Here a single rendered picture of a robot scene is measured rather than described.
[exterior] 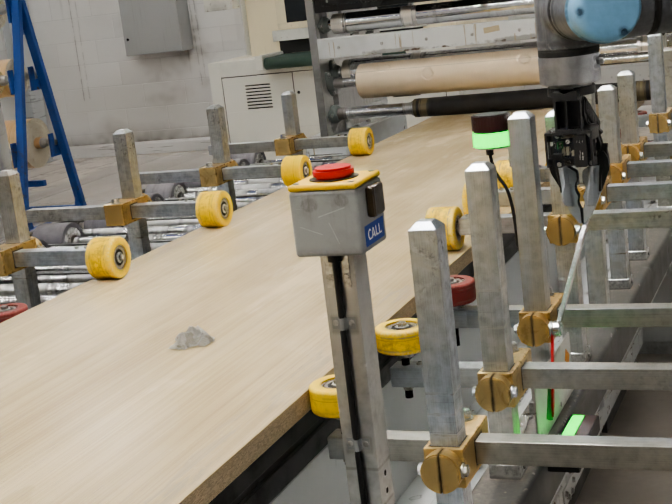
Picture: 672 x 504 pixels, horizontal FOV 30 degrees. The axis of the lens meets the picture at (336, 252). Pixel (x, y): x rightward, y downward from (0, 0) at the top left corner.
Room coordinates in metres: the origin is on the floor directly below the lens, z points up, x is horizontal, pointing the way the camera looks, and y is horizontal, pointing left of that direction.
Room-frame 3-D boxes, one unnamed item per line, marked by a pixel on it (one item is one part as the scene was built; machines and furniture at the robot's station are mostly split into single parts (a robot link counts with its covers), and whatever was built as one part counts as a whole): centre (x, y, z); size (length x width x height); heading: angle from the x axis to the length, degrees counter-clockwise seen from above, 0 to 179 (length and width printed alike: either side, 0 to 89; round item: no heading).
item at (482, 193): (1.66, -0.21, 0.91); 0.03 x 0.03 x 0.48; 67
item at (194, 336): (1.83, 0.23, 0.91); 0.09 x 0.07 x 0.02; 175
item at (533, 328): (1.91, -0.31, 0.85); 0.13 x 0.06 x 0.05; 157
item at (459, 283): (1.99, -0.18, 0.85); 0.08 x 0.08 x 0.11
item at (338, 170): (1.19, -0.01, 1.22); 0.04 x 0.04 x 0.02
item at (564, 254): (2.12, -0.40, 0.91); 0.03 x 0.03 x 0.48; 67
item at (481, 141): (1.91, -0.26, 1.14); 0.06 x 0.06 x 0.02
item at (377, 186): (1.18, -0.04, 1.20); 0.03 x 0.01 x 0.03; 157
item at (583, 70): (1.87, -0.38, 1.23); 0.10 x 0.09 x 0.05; 67
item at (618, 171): (2.60, -0.60, 0.95); 0.13 x 0.06 x 0.05; 157
